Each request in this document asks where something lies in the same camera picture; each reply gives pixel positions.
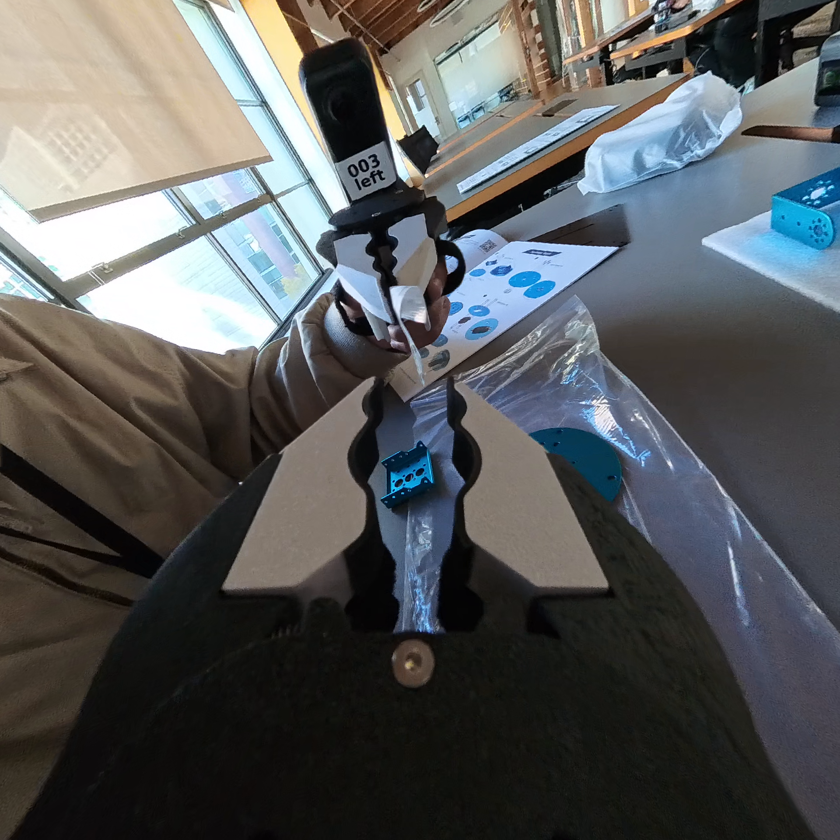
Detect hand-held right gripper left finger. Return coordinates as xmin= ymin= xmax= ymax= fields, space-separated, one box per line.
xmin=222 ymin=377 xmax=388 ymax=618

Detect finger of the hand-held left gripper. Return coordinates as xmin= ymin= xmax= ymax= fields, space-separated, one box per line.
xmin=333 ymin=230 xmax=399 ymax=338
xmin=389 ymin=215 xmax=438 ymax=293

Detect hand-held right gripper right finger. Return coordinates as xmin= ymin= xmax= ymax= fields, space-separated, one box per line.
xmin=446 ymin=377 xmax=611 ymax=614

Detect teal round metal plate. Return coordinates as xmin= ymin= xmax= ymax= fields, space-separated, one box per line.
xmin=528 ymin=427 xmax=623 ymax=504

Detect blue square metal bracket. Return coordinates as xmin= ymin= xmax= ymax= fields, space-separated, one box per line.
xmin=379 ymin=441 xmax=436 ymax=511

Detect person's left forearm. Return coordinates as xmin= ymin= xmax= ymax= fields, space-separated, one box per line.
xmin=249 ymin=292 xmax=396 ymax=473

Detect grey desk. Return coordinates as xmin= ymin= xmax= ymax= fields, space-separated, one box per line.
xmin=387 ymin=69 xmax=840 ymax=840

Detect person's left hand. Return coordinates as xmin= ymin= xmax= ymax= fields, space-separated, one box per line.
xmin=384 ymin=266 xmax=454 ymax=353

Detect clear plastic bag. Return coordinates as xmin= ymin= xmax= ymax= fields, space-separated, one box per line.
xmin=394 ymin=295 xmax=840 ymax=811

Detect assembly instruction sheet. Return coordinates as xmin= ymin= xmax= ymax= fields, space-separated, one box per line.
xmin=392 ymin=230 xmax=621 ymax=403

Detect large window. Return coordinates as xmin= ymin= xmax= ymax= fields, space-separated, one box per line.
xmin=0 ymin=0 xmax=339 ymax=358

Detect white paper sheets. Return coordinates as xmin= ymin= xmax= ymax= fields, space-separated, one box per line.
xmin=456 ymin=104 xmax=622 ymax=195

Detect black flat pad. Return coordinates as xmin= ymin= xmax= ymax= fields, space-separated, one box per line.
xmin=525 ymin=203 xmax=632 ymax=248

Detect person's tan jacket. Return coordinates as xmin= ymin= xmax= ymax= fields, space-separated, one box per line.
xmin=0 ymin=293 xmax=309 ymax=840

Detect white plastic bag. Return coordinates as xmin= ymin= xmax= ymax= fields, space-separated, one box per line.
xmin=577 ymin=71 xmax=744 ymax=196

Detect wood-edged table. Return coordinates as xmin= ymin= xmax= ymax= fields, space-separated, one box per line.
xmin=561 ymin=0 xmax=756 ymax=73
xmin=420 ymin=71 xmax=693 ymax=224

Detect white foam sheet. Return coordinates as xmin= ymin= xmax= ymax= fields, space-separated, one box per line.
xmin=701 ymin=209 xmax=840 ymax=315

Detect small device with screen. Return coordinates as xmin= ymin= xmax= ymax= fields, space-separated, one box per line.
xmin=812 ymin=34 xmax=840 ymax=109

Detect long blue U bracket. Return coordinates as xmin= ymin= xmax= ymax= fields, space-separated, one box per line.
xmin=770 ymin=167 xmax=840 ymax=252

